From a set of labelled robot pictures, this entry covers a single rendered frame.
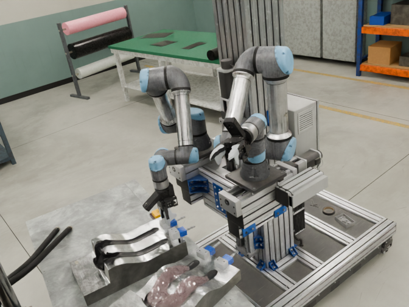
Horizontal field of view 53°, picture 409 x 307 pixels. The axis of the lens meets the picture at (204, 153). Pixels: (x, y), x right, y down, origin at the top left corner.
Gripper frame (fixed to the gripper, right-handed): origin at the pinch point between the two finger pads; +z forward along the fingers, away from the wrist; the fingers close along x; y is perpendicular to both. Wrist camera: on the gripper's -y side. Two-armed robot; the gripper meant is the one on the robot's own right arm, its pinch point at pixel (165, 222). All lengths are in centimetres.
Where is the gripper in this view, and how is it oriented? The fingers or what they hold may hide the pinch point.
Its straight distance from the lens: 208.3
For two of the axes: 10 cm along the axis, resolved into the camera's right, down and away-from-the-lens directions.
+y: 8.6, -3.4, 3.9
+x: -5.0, -3.4, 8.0
